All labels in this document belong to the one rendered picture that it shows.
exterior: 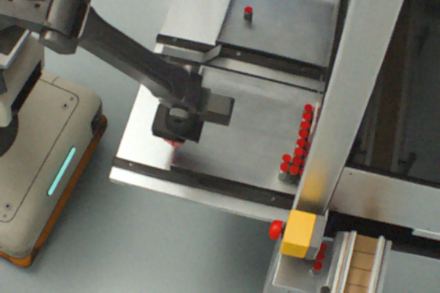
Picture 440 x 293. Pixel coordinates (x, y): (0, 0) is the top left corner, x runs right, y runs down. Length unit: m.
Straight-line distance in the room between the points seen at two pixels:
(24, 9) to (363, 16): 0.51
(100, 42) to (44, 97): 1.31
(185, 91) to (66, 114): 1.10
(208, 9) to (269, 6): 0.15
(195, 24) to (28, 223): 0.85
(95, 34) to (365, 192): 0.58
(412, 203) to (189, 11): 0.80
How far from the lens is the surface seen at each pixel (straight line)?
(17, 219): 2.37
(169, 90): 1.41
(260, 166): 1.73
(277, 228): 1.53
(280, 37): 1.92
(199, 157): 1.73
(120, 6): 3.09
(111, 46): 1.28
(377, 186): 1.43
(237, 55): 1.85
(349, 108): 1.22
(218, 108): 1.52
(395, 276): 1.86
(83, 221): 2.64
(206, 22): 1.93
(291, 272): 1.64
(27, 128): 2.51
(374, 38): 1.07
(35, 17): 1.18
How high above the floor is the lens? 2.42
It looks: 61 degrees down
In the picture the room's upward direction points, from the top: 6 degrees clockwise
